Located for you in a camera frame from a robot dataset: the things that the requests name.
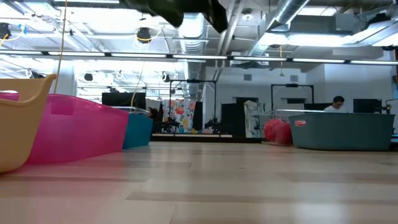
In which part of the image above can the red tomato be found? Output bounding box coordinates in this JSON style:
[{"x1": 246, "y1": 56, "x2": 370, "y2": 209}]
[{"x1": 275, "y1": 121, "x2": 293, "y2": 146}]

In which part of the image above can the teal plastic bin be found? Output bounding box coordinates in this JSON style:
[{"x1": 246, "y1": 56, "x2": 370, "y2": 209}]
[{"x1": 288, "y1": 111, "x2": 396, "y2": 152}]

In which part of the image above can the red plastic bin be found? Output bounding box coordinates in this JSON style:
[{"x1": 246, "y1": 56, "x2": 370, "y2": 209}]
[{"x1": 0, "y1": 92, "x2": 130, "y2": 165}]

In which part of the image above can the yellow extension cable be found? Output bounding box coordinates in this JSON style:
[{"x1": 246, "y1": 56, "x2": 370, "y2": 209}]
[{"x1": 54, "y1": 0, "x2": 68, "y2": 94}]

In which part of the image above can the clear plastic bin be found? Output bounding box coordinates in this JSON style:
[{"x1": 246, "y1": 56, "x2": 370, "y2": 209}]
[
  {"x1": 110, "y1": 105, "x2": 150, "y2": 119},
  {"x1": 259, "y1": 108, "x2": 346, "y2": 146}
]

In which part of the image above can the silver spiral air duct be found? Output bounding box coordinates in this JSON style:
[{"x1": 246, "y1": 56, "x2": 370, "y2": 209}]
[
  {"x1": 173, "y1": 12, "x2": 208, "y2": 100},
  {"x1": 247, "y1": 0, "x2": 312, "y2": 58}
]

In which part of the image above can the blue plastic bin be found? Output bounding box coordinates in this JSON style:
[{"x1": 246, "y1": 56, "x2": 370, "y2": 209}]
[{"x1": 122, "y1": 114, "x2": 154, "y2": 150}]

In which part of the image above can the black monitor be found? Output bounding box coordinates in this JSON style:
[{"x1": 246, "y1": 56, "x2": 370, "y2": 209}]
[
  {"x1": 101, "y1": 92, "x2": 147, "y2": 109},
  {"x1": 353, "y1": 98, "x2": 382, "y2": 114}
]

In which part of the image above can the yellow hanging cable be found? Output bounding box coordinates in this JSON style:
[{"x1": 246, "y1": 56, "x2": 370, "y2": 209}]
[{"x1": 130, "y1": 60, "x2": 147, "y2": 107}]

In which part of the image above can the black panel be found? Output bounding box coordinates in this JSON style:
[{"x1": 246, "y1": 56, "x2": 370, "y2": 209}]
[{"x1": 221, "y1": 102, "x2": 246, "y2": 138}]

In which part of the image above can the overhead light bar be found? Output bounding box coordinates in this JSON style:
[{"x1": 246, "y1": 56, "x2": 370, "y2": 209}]
[{"x1": 0, "y1": 49, "x2": 398, "y2": 67}]

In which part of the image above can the dark green zucchini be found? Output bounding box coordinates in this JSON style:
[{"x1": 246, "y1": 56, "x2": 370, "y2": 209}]
[{"x1": 119, "y1": 0, "x2": 185, "y2": 28}]

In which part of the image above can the person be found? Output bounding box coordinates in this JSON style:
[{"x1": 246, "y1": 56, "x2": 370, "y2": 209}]
[{"x1": 323, "y1": 95, "x2": 346, "y2": 112}]

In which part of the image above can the yellow plastic bin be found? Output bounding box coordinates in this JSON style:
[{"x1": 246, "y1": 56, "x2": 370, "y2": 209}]
[{"x1": 0, "y1": 73, "x2": 58, "y2": 174}]

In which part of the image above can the black ceiling camera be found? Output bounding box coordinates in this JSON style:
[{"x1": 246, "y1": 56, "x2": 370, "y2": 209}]
[
  {"x1": 136, "y1": 27, "x2": 152, "y2": 44},
  {"x1": 0, "y1": 22, "x2": 12, "y2": 40}
]

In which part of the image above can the white patterned cloth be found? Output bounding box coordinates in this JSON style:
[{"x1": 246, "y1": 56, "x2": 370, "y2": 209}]
[{"x1": 244, "y1": 100, "x2": 265, "y2": 138}]

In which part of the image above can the black frame rig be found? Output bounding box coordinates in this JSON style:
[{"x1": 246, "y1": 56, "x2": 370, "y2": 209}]
[
  {"x1": 169, "y1": 79, "x2": 218, "y2": 134},
  {"x1": 271, "y1": 83, "x2": 315, "y2": 110}
]

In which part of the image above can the colourful floral cloth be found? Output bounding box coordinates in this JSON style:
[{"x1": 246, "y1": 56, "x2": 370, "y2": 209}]
[{"x1": 161, "y1": 99, "x2": 197, "y2": 134}]

